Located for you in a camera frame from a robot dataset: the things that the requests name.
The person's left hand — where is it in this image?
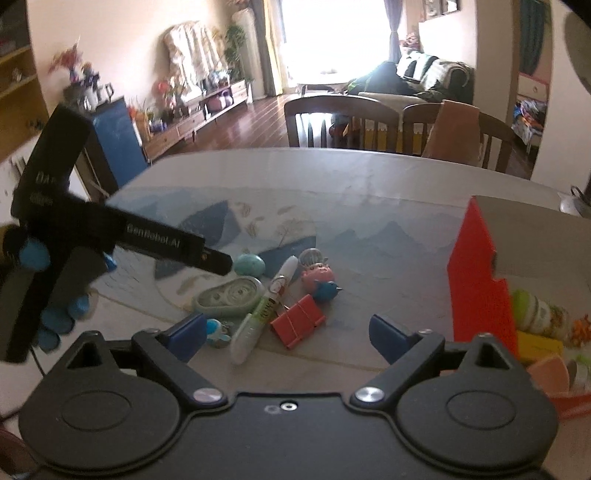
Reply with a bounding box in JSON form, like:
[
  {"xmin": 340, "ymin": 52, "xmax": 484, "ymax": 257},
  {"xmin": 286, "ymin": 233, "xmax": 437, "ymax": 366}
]
[{"xmin": 14, "ymin": 242, "xmax": 117, "ymax": 354}]

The grey curtain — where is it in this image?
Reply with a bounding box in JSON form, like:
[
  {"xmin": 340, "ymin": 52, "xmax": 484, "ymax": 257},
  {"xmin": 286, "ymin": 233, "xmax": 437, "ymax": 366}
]
[
  {"xmin": 383, "ymin": 0, "xmax": 403, "ymax": 63},
  {"xmin": 261, "ymin": 0, "xmax": 282, "ymax": 97}
]

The blue bird toy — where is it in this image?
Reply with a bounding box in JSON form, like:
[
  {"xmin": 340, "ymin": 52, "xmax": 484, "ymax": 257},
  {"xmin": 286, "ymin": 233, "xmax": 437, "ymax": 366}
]
[{"xmin": 314, "ymin": 279, "xmax": 343, "ymax": 303}]

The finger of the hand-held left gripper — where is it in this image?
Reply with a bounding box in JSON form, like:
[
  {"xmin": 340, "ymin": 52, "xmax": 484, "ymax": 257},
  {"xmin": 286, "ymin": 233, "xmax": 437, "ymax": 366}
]
[{"xmin": 199, "ymin": 247, "xmax": 232, "ymax": 275}]

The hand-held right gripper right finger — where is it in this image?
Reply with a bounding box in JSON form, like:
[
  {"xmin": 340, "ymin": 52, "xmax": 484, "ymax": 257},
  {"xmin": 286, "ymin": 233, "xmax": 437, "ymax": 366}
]
[{"xmin": 349, "ymin": 314, "xmax": 527, "ymax": 409}]

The teal egg-shaped stone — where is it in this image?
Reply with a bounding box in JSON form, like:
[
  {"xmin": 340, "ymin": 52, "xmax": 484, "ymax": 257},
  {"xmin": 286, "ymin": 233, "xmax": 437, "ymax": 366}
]
[{"xmin": 234, "ymin": 254, "xmax": 266, "ymax": 278}]

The teal bedroom curtain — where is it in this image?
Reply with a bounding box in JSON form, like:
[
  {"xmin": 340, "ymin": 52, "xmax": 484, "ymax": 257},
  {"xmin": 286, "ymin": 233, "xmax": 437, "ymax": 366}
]
[{"xmin": 519, "ymin": 0, "xmax": 552, "ymax": 75}]

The blue printed table mat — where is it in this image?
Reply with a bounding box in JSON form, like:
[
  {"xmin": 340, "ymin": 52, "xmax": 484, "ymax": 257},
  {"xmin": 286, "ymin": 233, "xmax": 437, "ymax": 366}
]
[{"xmin": 90, "ymin": 185, "xmax": 467, "ymax": 370}]

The white green correction tape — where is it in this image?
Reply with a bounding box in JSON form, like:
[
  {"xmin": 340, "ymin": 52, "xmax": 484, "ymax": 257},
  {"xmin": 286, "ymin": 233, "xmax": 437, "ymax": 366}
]
[{"xmin": 193, "ymin": 276, "xmax": 265, "ymax": 318}]

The pink pig toy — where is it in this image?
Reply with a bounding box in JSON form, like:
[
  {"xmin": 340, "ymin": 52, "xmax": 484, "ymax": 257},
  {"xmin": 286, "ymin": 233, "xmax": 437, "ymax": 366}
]
[{"xmin": 302, "ymin": 265, "xmax": 335, "ymax": 291}]

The oval coffee table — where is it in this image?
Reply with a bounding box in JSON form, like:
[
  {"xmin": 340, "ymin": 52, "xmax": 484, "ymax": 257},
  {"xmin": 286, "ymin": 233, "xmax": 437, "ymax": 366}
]
[{"xmin": 298, "ymin": 71, "xmax": 349, "ymax": 95}]

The red binder clip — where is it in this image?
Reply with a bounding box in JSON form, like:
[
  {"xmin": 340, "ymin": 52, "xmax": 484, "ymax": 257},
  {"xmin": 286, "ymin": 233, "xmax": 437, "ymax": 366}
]
[{"xmin": 269, "ymin": 294, "xmax": 328, "ymax": 352}]

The white floor air conditioner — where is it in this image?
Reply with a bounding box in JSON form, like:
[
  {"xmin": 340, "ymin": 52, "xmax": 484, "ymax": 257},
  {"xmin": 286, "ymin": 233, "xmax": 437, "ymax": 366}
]
[{"xmin": 231, "ymin": 8, "xmax": 269, "ymax": 100}]

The blue panel cabinet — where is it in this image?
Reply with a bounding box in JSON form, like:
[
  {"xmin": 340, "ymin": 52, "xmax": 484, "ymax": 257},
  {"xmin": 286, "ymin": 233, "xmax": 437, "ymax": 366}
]
[{"xmin": 90, "ymin": 96, "xmax": 148, "ymax": 190}]

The bed with colourful bedding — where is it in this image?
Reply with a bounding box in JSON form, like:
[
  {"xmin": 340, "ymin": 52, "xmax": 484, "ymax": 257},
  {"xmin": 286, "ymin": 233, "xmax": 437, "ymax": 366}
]
[{"xmin": 512, "ymin": 99, "xmax": 550, "ymax": 144}]

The pink cloth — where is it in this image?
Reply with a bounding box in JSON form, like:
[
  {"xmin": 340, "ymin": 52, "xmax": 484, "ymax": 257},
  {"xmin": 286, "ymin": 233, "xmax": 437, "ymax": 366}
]
[{"xmin": 421, "ymin": 99, "xmax": 482, "ymax": 167}]

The wooden television cabinet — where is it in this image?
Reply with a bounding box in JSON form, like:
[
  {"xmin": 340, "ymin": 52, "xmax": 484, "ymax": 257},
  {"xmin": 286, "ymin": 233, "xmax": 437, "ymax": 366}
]
[{"xmin": 141, "ymin": 78, "xmax": 252, "ymax": 160}]

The red cardboard box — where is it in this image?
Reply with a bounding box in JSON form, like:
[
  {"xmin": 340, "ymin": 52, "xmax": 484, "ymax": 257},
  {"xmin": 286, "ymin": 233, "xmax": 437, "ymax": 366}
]
[{"xmin": 447, "ymin": 195, "xmax": 591, "ymax": 421}]

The orange plastic cup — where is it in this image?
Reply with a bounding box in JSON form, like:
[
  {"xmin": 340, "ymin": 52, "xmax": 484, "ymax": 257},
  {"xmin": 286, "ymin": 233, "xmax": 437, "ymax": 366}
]
[{"xmin": 526, "ymin": 355, "xmax": 571, "ymax": 398}]

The sofa with blankets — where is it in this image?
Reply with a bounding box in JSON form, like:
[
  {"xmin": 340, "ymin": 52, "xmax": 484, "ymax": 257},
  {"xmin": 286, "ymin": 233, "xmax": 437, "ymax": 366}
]
[{"xmin": 346, "ymin": 51, "xmax": 476, "ymax": 109}]

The astronaut keychain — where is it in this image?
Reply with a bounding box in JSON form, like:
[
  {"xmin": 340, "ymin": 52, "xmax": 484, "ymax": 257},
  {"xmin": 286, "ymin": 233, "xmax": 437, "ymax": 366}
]
[{"xmin": 205, "ymin": 318, "xmax": 232, "ymax": 347}]

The wooden dining chair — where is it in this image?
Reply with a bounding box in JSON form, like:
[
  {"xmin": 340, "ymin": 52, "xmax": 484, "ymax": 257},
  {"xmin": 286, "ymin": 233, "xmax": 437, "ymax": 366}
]
[
  {"xmin": 284, "ymin": 95, "xmax": 400, "ymax": 153},
  {"xmin": 403, "ymin": 102, "xmax": 515, "ymax": 174}
]

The floral hanging blanket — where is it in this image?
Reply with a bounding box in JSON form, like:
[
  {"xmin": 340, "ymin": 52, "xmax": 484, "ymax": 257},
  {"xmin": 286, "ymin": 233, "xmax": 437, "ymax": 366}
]
[{"xmin": 163, "ymin": 21, "xmax": 227, "ymax": 81}]

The clear plastic ball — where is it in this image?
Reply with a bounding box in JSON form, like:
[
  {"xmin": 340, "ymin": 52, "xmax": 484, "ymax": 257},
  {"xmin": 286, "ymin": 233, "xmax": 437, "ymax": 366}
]
[{"xmin": 299, "ymin": 248, "xmax": 328, "ymax": 268}]

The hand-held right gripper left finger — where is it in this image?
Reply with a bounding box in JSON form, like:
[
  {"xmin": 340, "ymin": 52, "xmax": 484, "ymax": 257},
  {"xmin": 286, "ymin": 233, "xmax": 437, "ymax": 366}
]
[{"xmin": 65, "ymin": 313, "xmax": 230, "ymax": 408}]

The wooden wall shelf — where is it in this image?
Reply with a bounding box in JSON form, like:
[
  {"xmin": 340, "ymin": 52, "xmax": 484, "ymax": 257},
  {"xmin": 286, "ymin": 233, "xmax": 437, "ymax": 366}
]
[{"xmin": 0, "ymin": 0, "xmax": 51, "ymax": 162}]

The flower vase arrangement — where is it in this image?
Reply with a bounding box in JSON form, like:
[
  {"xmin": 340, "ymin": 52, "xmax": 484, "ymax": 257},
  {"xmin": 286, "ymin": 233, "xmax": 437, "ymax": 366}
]
[{"xmin": 48, "ymin": 44, "xmax": 116, "ymax": 112}]

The green potted plant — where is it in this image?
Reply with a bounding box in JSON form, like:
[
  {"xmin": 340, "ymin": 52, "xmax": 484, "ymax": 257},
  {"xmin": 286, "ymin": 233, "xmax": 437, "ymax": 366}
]
[{"xmin": 224, "ymin": 25, "xmax": 247, "ymax": 79}]

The jar with yellow label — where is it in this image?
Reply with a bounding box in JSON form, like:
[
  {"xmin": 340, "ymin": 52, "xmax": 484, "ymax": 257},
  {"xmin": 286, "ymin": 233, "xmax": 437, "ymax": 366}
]
[{"xmin": 510, "ymin": 290, "xmax": 571, "ymax": 342}]

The small yellow box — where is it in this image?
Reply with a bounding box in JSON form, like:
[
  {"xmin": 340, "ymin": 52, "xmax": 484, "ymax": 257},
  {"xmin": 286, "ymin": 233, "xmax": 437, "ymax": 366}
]
[{"xmin": 516, "ymin": 330, "xmax": 566, "ymax": 367}]

